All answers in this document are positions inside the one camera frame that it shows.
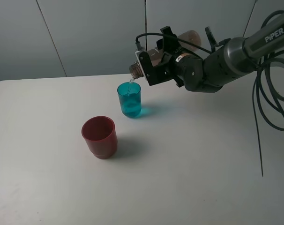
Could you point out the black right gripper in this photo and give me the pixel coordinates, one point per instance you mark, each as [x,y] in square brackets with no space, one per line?
[161,73]

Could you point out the brown transparent plastic bottle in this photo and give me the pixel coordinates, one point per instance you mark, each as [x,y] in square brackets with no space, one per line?
[156,53]

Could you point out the teal transparent plastic cup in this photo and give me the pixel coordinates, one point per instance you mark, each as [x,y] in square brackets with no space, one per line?
[129,94]

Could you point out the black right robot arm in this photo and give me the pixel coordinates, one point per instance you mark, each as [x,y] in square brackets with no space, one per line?
[227,60]

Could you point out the red plastic cup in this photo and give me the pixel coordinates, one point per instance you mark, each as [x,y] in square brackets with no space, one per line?
[100,136]

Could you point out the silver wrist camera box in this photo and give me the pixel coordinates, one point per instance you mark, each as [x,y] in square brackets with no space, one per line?
[140,73]

